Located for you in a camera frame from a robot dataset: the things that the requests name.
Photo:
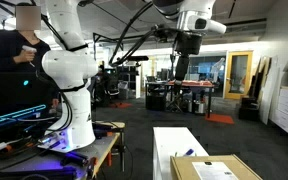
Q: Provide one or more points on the brown cardboard box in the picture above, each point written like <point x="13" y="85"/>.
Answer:
<point x="184" y="168"/>

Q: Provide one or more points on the yellow framed door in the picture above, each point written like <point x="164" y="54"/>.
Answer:
<point x="238" y="75"/>

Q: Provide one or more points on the orange floor mat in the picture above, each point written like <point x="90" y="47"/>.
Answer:
<point x="120" y="105"/>
<point x="219" y="119"/>

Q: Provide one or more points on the white printed paper label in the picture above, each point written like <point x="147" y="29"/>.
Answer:
<point x="214" y="170"/>

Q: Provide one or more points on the leaning white boards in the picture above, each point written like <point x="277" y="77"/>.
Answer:
<point x="267" y="86"/>

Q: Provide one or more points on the black table with red top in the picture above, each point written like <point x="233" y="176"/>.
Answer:
<point x="190" y="85"/>

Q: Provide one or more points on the white handheld controller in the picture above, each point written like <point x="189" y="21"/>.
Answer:
<point x="29" y="49"/>

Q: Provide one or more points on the black computer monitor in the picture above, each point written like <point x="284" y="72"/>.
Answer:
<point x="10" y="93"/>

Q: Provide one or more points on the white table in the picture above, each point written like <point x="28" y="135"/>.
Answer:
<point x="170" y="140"/>

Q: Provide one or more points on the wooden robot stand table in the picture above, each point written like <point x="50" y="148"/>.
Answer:
<point x="104" y="146"/>

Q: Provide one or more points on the person in dark sweater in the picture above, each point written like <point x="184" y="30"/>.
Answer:
<point x="4" y="50"/>

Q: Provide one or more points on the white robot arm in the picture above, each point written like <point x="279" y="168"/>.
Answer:
<point x="72" y="66"/>

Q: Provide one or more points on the person's hand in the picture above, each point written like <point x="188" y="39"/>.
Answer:
<point x="24" y="56"/>

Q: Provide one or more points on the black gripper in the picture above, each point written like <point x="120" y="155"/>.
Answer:
<point x="188" y="43"/>

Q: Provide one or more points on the black floor crate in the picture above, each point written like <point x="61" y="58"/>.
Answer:
<point x="249" y="110"/>

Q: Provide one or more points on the blue capped marker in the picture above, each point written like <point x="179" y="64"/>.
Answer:
<point x="189" y="152"/>

